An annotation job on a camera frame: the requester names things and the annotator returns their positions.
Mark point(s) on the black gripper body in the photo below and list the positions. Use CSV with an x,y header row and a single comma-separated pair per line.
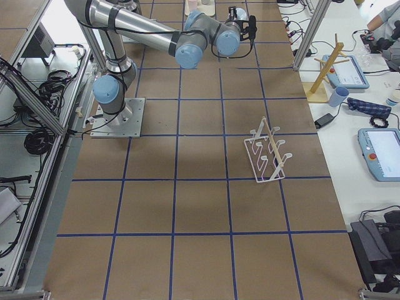
x,y
232,12

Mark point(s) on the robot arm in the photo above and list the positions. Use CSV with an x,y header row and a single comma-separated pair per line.
x,y
117,19

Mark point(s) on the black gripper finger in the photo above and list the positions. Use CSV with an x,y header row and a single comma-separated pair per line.
x,y
231,13

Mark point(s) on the pale blue plastic cup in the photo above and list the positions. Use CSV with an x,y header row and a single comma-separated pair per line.
x,y
241,14

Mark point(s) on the cream plastic tray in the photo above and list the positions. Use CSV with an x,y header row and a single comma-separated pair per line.
x,y
207,7

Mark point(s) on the white wire cup rack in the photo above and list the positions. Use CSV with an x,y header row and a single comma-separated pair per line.
x,y
262,149

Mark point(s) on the near blue teach pendant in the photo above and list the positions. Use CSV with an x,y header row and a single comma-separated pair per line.
x,y
380,149

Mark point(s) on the pink plastic cup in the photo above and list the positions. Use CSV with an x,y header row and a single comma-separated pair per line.
x,y
190,5

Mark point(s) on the blue checkered cloth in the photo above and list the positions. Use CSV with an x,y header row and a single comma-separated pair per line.
x,y
372,109

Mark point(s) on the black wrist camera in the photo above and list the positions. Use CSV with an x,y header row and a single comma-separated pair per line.
x,y
252,28

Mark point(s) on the person forearm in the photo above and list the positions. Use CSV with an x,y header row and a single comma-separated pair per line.
x,y
379,19

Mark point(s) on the far blue teach pendant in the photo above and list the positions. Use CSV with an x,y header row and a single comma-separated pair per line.
x,y
346,72

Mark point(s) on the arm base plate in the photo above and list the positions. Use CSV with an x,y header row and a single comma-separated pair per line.
x,y
126,124
129,39

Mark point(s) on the blue teach pendant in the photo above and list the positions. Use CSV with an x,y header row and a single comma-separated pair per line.
x,y
346,72
380,149

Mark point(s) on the white paper cup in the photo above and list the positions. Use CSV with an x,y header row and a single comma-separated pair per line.
x,y
394,98

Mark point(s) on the blue cup on desk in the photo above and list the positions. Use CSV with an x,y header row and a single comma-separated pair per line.
x,y
338,95

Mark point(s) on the aluminium frame post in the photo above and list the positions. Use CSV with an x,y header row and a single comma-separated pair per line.
x,y
311,31

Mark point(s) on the black power adapter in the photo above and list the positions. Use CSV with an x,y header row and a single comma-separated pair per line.
x,y
323,120

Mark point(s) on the wooden mug tree stand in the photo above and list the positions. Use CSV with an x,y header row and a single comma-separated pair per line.
x,y
314,92

